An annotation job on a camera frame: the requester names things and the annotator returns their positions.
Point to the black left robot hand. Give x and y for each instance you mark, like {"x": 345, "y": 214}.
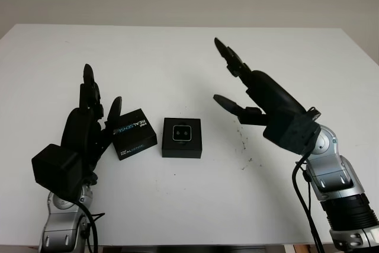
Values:
{"x": 77, "y": 128}

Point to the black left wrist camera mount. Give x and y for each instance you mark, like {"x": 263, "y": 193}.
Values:
{"x": 56, "y": 170}

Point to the black box base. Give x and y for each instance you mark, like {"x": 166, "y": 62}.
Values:
{"x": 180, "y": 151}

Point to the small silver camera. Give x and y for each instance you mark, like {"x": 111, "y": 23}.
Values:
{"x": 182, "y": 133}

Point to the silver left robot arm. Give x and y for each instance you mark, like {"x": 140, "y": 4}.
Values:
{"x": 59, "y": 226}

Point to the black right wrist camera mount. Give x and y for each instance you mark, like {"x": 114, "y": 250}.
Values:
{"x": 293, "y": 134}

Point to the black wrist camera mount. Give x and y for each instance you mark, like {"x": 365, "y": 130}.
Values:
{"x": 56, "y": 170}
{"x": 293, "y": 134}

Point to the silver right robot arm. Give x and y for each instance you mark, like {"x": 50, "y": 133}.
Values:
{"x": 334, "y": 170}

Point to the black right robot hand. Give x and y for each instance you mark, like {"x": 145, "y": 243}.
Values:
{"x": 272, "y": 96}

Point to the black RealSense box lid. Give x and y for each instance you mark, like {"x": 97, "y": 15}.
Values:
{"x": 134, "y": 137}

